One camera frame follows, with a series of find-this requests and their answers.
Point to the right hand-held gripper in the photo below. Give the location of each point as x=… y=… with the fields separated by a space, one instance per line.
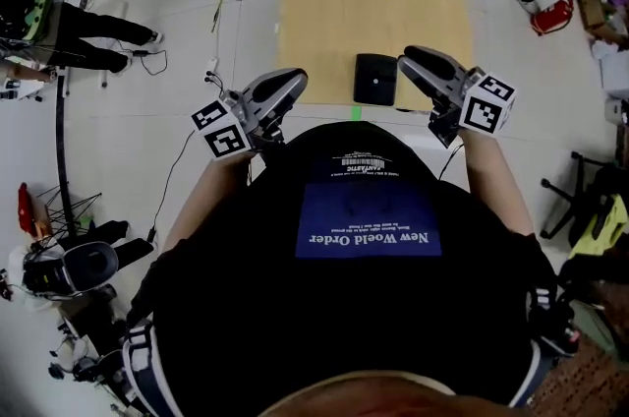
x=442 y=76

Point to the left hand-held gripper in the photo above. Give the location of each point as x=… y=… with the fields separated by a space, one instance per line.
x=268 y=93

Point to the black calculator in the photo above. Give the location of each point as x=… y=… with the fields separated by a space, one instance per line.
x=376 y=80

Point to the person's left forearm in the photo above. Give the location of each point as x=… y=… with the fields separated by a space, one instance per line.
x=206 y=194

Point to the person's right forearm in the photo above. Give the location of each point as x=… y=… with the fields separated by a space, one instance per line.
x=491 y=179

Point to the white power strip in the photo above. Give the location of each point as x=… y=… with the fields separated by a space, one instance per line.
x=211 y=67

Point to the brown cardboard box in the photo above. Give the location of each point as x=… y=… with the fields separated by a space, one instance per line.
x=589 y=7

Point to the white water dispenser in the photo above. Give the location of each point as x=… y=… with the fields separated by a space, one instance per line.
x=611 y=66

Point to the black office chair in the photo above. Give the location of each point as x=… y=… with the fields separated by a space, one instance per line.
x=570 y=198

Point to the small white box device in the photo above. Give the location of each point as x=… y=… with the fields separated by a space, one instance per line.
x=616 y=110

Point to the yellow-green jacket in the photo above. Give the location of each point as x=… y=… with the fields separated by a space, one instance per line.
x=599 y=233

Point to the person's black printed t-shirt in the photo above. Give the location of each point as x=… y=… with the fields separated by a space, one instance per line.
x=295 y=316

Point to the white desk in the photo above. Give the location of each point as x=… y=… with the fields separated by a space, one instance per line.
x=29 y=83

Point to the black belt pack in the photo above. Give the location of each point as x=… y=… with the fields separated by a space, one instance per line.
x=553 y=321

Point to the person's chin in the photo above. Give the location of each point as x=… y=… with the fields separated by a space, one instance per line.
x=383 y=400

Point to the light wooden pedestal table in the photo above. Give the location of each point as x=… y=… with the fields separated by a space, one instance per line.
x=344 y=2

